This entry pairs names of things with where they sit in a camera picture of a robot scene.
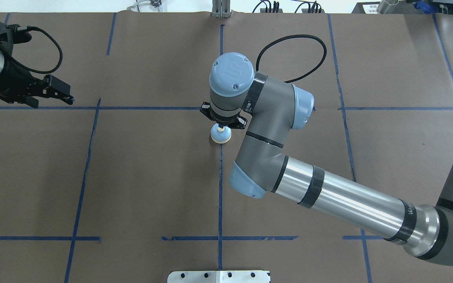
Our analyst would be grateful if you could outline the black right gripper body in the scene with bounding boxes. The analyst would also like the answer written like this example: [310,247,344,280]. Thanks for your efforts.
[200,102,248,129]

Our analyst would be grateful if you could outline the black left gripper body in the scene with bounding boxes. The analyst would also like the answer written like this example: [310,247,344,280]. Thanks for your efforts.
[0,56,45,104]

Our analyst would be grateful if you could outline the blue and white bell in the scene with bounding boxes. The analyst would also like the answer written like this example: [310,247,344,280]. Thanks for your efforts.
[210,123,232,144]

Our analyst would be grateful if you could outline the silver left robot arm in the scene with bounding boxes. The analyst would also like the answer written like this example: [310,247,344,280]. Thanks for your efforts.
[0,51,74,108]

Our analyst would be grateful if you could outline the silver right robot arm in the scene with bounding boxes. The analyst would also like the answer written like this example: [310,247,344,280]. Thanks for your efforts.
[200,52,453,266]

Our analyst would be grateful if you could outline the silver metal cup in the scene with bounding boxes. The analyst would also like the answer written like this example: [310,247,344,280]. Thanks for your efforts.
[376,0,399,14]

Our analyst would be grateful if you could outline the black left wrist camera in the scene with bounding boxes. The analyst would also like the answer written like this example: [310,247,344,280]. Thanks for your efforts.
[0,22,32,55]

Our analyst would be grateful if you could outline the black left camera cable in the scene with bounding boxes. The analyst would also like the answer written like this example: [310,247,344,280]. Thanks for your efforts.
[8,26,63,74]

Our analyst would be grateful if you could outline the black camera cable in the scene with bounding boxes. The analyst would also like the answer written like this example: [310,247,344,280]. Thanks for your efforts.
[8,26,63,74]
[256,35,328,84]

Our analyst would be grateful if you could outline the black right camera cable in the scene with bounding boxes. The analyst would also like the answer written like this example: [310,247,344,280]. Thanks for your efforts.
[256,35,328,84]

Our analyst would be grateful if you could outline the aluminium frame post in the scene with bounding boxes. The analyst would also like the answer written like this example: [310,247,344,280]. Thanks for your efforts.
[212,0,232,18]

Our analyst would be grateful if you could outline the white camera mast with base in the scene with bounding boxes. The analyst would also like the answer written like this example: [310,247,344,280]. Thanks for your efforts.
[167,270,271,283]

